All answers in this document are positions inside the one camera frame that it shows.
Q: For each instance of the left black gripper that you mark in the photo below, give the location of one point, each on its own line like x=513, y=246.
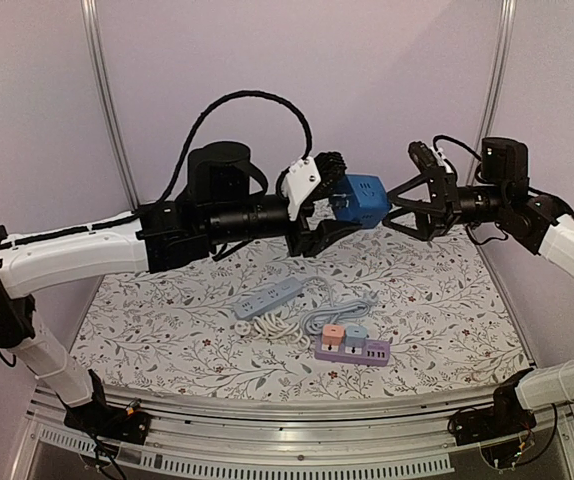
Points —
x=316, y=240

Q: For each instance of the light blue power strip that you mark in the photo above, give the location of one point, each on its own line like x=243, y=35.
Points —
x=267, y=299

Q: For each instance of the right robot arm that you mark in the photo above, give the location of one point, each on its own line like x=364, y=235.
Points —
x=541, y=222

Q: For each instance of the left aluminium frame post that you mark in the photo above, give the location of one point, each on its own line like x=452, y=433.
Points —
x=93, y=33

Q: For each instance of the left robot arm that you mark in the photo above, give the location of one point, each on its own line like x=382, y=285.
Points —
x=224, y=206

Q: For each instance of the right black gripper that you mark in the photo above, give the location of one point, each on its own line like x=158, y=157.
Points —
x=447, y=201

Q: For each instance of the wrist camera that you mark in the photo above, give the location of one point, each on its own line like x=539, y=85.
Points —
x=425, y=158
x=310, y=179

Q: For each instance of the pink plug adapter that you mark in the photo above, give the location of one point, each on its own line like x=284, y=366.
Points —
x=332, y=336

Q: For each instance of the right aluminium frame post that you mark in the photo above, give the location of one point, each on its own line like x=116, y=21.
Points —
x=499, y=64

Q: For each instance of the purple power strip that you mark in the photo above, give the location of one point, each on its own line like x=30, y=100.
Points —
x=375, y=353

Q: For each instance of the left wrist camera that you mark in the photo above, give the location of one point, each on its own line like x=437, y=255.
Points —
x=310, y=179

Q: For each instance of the aluminium front rail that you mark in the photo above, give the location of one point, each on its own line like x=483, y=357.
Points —
x=402, y=437

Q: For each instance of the light blue plug adapter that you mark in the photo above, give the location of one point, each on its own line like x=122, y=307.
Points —
x=355, y=336

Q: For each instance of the floral patterned table mat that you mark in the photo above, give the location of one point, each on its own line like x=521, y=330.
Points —
x=376, y=315

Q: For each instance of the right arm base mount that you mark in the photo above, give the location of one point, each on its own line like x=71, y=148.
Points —
x=504, y=417

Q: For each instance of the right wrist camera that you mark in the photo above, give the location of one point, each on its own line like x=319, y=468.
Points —
x=425, y=158

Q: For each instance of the dark blue cube socket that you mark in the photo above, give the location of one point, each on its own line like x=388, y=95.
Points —
x=367, y=203

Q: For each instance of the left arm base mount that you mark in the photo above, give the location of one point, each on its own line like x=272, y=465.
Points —
x=97, y=418

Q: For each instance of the aluminium frame post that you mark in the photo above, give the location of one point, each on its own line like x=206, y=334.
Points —
x=93, y=33
x=499, y=64

